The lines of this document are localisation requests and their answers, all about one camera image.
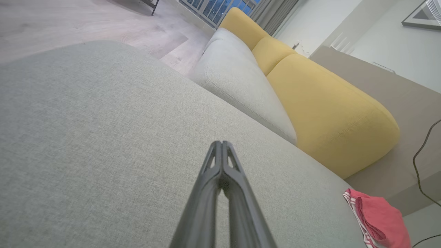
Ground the large yellow backrest cushion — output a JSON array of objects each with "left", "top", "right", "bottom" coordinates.
[{"left": 267, "top": 53, "right": 400, "bottom": 180}]

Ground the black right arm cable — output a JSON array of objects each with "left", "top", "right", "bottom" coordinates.
[{"left": 411, "top": 118, "right": 441, "bottom": 248}]

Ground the beige panel behind sofa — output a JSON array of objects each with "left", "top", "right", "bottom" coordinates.
[{"left": 310, "top": 46, "right": 441, "bottom": 216}]

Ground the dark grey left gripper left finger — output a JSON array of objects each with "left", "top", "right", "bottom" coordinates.
[{"left": 168, "top": 140, "right": 223, "bottom": 248}]

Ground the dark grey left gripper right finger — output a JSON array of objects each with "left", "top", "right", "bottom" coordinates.
[{"left": 220, "top": 140, "right": 278, "bottom": 248}]

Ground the white slatted rack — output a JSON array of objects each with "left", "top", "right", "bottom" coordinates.
[{"left": 329, "top": 32, "right": 356, "bottom": 54}]

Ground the red and white basketball jersey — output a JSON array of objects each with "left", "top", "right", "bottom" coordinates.
[{"left": 342, "top": 187, "right": 412, "bottom": 248}]

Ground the framed wall picture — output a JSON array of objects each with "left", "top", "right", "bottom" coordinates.
[{"left": 401, "top": 0, "right": 441, "bottom": 31}]

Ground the long grey sofa seat cushion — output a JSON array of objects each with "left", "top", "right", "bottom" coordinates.
[{"left": 187, "top": 37, "right": 298, "bottom": 145}]

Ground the flat white device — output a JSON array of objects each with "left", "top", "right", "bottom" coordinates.
[{"left": 372, "top": 61, "right": 397, "bottom": 74}]

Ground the grey curtain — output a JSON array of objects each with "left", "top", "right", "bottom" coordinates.
[{"left": 249, "top": 0, "right": 299, "bottom": 35}]

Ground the grey table with black legs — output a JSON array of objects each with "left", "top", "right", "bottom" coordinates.
[{"left": 139, "top": 0, "right": 160, "bottom": 16}]

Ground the short grey sofa seat cushion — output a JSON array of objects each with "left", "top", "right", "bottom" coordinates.
[{"left": 206, "top": 27, "right": 256, "bottom": 56}]

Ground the grey balcony railing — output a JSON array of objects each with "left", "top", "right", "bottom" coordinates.
[{"left": 179, "top": 0, "right": 263, "bottom": 29}]

